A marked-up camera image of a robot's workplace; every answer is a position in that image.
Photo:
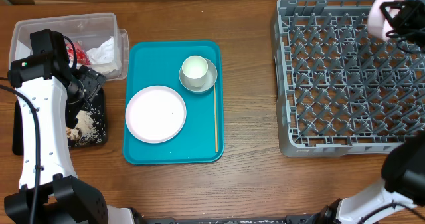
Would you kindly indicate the red snack wrapper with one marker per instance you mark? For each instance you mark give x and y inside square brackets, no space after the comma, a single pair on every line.
[81,56]

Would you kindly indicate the clear plastic storage bin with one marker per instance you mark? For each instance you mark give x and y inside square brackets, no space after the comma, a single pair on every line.
[91,31]

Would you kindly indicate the white paper cup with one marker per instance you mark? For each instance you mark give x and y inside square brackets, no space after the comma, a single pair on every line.
[194,69]

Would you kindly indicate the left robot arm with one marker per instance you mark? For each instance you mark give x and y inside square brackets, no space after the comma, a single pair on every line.
[51,90]

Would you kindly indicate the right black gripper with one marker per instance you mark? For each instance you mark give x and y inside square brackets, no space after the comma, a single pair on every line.
[399,10]

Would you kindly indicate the grey shallow bowl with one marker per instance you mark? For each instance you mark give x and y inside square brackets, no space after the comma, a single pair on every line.
[211,78]

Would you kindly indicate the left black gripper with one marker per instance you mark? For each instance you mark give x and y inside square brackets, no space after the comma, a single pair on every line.
[94,81]

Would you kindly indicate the spilled rice pile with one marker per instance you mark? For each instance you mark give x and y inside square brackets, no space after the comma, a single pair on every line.
[93,126]

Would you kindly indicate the brown food scrap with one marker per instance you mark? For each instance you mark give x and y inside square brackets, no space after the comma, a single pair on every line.
[74,134]

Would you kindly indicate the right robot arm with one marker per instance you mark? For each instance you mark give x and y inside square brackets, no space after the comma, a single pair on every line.
[401,185]

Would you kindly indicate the black rectangular tray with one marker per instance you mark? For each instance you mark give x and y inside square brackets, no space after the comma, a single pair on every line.
[17,144]

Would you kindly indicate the grey dishwasher rack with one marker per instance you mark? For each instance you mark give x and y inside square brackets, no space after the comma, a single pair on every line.
[340,90]

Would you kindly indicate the large white plate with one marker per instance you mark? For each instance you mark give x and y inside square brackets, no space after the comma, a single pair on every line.
[155,114]

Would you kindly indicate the white napkin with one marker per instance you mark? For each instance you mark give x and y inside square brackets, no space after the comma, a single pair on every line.
[102,58]

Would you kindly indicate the teal serving tray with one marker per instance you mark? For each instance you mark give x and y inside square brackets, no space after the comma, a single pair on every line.
[154,63]

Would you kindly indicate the small white plate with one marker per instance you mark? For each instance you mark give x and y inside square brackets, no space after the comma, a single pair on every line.
[377,25]

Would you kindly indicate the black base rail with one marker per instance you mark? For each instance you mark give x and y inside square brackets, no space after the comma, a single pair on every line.
[289,219]

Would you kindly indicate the wooden chopstick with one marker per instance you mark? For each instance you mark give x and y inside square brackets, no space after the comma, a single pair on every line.
[215,120]

